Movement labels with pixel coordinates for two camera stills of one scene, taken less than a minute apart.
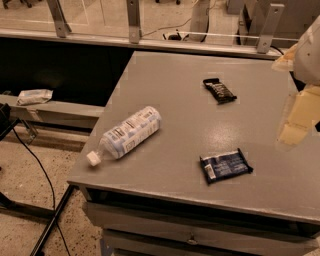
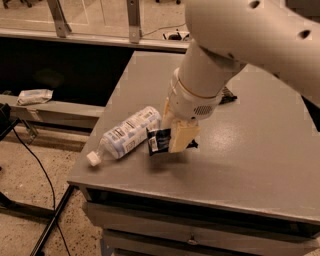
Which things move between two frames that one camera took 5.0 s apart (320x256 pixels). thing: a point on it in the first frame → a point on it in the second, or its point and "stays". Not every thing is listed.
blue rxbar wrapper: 224,166 → 159,141
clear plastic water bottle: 125,136 stays
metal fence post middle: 133,11 stays
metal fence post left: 62,27 stays
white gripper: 308,59 → 189,106
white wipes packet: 33,96 stays
